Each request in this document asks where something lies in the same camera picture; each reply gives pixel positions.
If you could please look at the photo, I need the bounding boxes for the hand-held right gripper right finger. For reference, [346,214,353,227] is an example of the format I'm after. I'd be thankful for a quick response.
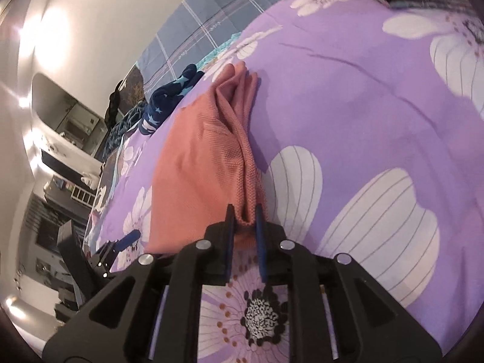
[254,204,443,363]

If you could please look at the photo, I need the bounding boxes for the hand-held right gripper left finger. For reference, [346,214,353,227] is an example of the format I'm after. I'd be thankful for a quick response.
[43,204,237,363]

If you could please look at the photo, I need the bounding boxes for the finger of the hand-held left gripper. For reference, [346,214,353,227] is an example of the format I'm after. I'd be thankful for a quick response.
[89,231,141,273]

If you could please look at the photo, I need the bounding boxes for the salmon pink shirt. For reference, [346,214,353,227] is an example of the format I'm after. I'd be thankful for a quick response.
[144,60,267,256]

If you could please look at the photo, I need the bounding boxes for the white shelf rack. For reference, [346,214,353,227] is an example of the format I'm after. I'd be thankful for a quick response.
[70,185,99,208]

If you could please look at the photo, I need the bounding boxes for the teal knit blanket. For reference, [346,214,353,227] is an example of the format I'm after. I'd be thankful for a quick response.
[101,100,149,159]

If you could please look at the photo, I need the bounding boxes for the black cloth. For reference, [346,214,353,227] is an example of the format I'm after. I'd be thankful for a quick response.
[104,79,127,129]

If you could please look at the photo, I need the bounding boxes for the navy star-print garment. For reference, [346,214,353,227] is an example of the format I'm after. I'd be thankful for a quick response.
[137,64,205,136]

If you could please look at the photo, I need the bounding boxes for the dark floral blanket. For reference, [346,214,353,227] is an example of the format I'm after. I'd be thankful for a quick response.
[85,64,152,250]

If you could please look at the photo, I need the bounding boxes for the purple floral bedsheet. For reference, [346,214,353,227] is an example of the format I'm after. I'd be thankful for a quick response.
[89,0,484,363]

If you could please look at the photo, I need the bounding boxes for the blue plaid pillow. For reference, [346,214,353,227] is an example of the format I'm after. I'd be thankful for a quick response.
[134,0,314,95]

